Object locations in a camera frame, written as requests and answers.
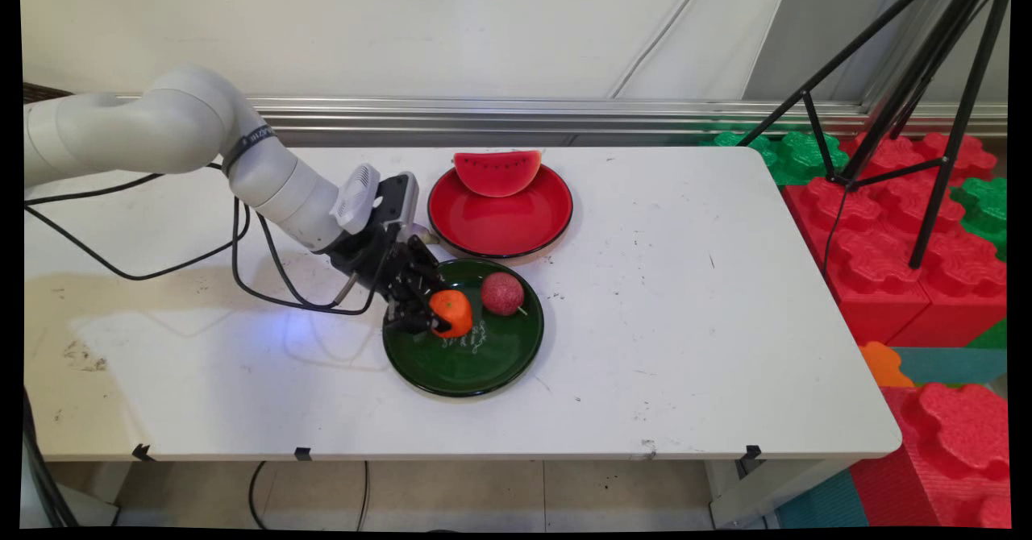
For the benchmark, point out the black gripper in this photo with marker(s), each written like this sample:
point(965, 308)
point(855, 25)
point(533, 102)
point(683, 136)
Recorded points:
point(371, 259)

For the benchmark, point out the orange toy persimmon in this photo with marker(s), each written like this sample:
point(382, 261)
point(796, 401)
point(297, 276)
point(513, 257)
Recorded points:
point(456, 310)

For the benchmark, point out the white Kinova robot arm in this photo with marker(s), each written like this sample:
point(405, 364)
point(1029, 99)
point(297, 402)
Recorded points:
point(161, 125)

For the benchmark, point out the red toy peach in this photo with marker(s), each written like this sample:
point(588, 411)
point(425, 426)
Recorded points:
point(501, 292)

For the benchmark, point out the dark green round plate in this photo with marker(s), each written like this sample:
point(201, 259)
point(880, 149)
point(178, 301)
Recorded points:
point(484, 363)

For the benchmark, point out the red round plate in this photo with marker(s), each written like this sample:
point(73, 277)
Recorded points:
point(500, 226)

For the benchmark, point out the toy watermelon slice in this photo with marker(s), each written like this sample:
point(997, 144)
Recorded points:
point(497, 173)

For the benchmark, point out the black tape piece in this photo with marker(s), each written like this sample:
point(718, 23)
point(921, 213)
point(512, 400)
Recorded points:
point(751, 453)
point(303, 454)
point(143, 452)

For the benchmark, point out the green foam block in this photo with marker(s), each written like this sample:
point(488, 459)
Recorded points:
point(985, 205)
point(794, 157)

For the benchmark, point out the black stand leg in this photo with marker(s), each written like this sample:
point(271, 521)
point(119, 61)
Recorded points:
point(44, 479)

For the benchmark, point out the large red foam block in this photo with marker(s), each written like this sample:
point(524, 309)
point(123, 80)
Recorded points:
point(951, 451)
point(863, 266)
point(959, 290)
point(911, 153)

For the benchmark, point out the teal foam mat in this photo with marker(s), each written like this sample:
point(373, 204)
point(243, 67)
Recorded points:
point(959, 365)
point(822, 504)

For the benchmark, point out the orange foam piece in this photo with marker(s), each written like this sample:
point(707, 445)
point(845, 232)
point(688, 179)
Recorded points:
point(883, 365)

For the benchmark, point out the black tripod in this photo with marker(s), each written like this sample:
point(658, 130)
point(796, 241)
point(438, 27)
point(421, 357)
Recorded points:
point(919, 89)

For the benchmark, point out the white grey wrist camera module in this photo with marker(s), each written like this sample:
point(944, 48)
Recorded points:
point(391, 201)

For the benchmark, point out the silver metal wall rail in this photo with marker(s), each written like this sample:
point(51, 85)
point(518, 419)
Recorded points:
point(564, 114)

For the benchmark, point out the white table leg frame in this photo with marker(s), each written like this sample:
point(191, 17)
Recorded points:
point(766, 492)

